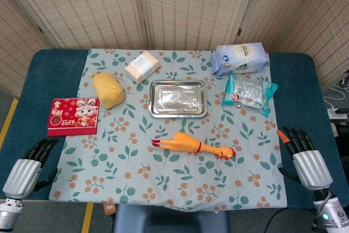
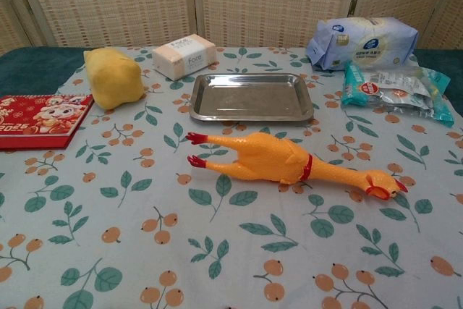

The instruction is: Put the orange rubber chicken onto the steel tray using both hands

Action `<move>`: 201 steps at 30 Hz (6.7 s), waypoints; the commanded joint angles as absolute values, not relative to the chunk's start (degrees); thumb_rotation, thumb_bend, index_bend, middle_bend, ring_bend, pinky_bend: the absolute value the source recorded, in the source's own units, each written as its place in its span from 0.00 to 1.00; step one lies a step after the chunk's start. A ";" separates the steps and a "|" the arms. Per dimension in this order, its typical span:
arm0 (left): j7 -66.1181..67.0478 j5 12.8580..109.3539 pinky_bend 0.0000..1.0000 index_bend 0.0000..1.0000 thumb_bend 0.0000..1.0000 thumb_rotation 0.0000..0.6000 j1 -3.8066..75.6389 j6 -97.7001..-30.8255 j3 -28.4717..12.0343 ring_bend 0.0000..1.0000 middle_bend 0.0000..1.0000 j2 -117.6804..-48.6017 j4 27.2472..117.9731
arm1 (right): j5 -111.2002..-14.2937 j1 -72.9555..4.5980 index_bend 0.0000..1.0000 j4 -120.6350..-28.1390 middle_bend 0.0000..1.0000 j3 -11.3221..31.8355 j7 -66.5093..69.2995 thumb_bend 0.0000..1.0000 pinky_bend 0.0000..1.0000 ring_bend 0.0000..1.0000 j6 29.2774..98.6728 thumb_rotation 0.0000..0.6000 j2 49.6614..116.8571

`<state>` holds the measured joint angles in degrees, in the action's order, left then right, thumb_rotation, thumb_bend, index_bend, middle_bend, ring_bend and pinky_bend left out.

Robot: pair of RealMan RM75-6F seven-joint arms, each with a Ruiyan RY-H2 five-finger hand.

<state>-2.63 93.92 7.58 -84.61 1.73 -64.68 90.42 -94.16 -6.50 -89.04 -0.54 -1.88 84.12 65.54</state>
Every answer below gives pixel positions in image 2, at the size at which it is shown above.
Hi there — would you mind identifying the yellow plush toy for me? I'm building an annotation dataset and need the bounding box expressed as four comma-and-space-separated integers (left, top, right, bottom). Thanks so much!
83, 47, 142, 111

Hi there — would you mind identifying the light blue tissue package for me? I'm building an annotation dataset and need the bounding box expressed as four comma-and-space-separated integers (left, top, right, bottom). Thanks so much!
305, 16, 420, 71

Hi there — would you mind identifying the beige face soap box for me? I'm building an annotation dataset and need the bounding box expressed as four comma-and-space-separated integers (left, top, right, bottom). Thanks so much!
151, 33, 217, 81

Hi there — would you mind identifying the teal clear snack package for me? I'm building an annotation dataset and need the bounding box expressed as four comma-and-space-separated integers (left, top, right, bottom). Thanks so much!
340, 59, 455, 129

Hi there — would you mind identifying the dark teal table cover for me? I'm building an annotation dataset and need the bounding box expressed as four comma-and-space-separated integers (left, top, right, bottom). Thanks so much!
0, 46, 463, 107

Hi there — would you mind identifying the stainless steel tray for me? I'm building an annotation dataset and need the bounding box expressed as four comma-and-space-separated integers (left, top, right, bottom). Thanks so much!
189, 72, 315, 122

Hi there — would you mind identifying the floral tablecloth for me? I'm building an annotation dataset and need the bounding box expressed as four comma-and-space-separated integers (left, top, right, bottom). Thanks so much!
0, 45, 463, 309

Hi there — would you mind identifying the orange rubber chicken toy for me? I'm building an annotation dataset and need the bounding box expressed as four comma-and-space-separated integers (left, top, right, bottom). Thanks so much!
184, 131, 409, 202

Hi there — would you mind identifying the red 2026 desk calendar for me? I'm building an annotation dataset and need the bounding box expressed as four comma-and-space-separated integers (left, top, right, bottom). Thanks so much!
0, 93, 95, 150

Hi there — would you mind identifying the woven folding screen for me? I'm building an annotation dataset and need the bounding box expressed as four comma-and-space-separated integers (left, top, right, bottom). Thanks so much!
0, 0, 463, 57

